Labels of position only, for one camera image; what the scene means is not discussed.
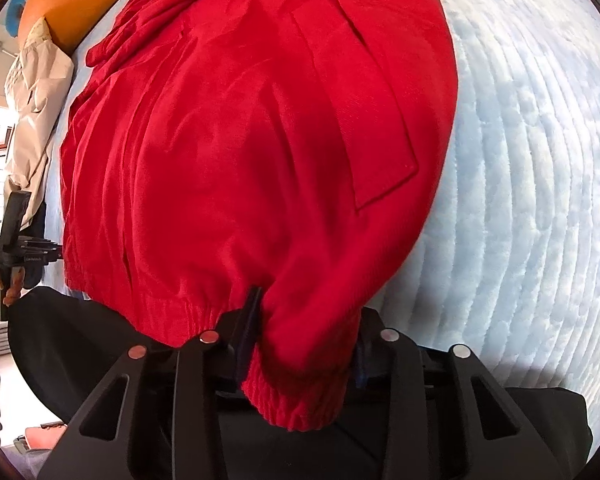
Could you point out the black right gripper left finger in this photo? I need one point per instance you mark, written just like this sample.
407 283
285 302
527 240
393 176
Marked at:
154 415

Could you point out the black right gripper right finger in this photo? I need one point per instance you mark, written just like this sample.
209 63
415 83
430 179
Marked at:
432 414

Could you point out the red jacket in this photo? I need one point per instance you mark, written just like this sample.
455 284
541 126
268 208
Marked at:
290 145

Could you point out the black trousers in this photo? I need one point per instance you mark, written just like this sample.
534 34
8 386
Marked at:
64 346

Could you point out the light blue quilted bedspread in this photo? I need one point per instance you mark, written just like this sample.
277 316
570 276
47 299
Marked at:
508 259

